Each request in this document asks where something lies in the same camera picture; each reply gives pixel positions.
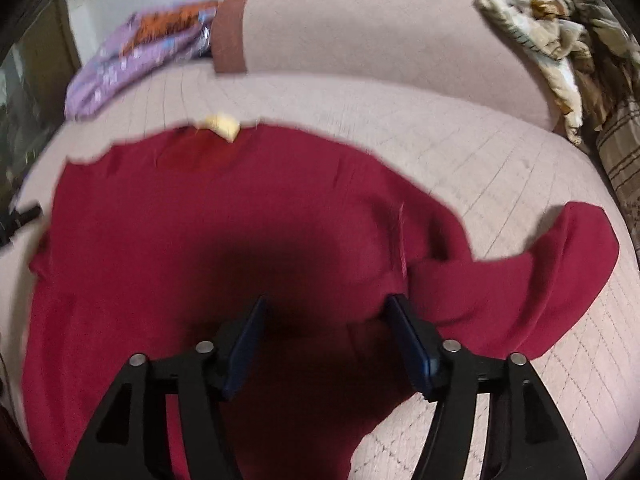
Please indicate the orange black patterned cloth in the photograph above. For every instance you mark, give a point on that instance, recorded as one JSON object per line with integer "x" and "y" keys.
{"x": 162, "y": 24}

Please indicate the beige floral blanket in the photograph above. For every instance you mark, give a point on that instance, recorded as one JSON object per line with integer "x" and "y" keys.
{"x": 590, "y": 62}

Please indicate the pink rolled quilt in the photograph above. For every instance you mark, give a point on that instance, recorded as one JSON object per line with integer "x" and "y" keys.
{"x": 443, "y": 46}

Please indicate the red knit sweater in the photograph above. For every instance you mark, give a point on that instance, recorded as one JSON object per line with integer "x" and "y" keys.
{"x": 157, "y": 243}

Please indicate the wooden glass-door wardrobe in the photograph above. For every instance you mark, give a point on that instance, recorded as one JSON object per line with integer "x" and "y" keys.
{"x": 35, "y": 74}

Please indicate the yellow neck label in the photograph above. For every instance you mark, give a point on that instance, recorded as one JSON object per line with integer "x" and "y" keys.
{"x": 224, "y": 126}

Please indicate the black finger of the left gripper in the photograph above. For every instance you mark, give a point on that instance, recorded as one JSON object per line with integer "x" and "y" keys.
{"x": 13, "y": 220}

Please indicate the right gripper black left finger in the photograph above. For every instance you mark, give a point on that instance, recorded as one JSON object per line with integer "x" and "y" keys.
{"x": 128, "y": 434}

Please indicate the striped brown cushion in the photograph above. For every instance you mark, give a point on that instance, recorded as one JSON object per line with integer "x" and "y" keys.
{"x": 618, "y": 148}

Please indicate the purple floral cloth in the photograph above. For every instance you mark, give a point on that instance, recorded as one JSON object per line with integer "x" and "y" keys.
{"x": 108, "y": 73}

